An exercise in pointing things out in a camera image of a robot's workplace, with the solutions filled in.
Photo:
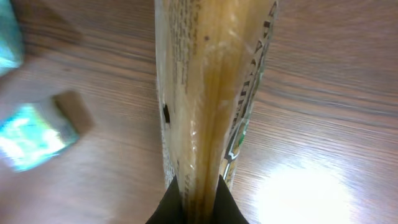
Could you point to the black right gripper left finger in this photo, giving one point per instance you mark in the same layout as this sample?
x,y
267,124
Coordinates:
x,y
169,210

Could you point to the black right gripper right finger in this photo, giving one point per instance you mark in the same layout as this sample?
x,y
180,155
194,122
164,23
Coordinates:
x,y
225,209

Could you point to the orange spaghetti package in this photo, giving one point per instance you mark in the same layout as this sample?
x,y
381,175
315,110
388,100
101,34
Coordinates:
x,y
210,58

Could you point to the small teal tissue pack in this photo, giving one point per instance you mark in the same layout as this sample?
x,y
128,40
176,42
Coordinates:
x,y
35,133

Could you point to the teal wet wipes pack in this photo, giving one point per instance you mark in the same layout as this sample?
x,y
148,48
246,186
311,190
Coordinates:
x,y
12,49

